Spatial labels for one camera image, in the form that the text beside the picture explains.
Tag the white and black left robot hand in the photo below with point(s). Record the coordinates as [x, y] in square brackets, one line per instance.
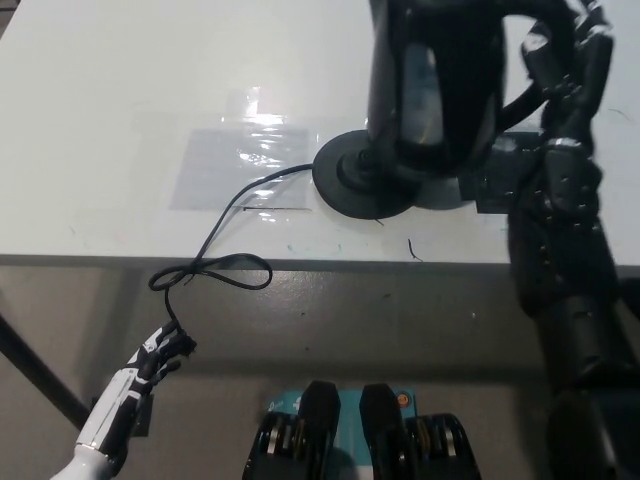
[115, 400]

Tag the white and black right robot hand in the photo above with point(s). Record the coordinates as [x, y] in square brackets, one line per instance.
[585, 75]

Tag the black electric kettle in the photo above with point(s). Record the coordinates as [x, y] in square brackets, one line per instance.
[460, 60]

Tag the round black kettle base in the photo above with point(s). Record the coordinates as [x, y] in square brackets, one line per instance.
[345, 200]

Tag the black tape patch on table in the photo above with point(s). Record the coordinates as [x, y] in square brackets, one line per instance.
[500, 200]

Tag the clear plastic sheet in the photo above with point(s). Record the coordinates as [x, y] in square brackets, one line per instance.
[210, 170]

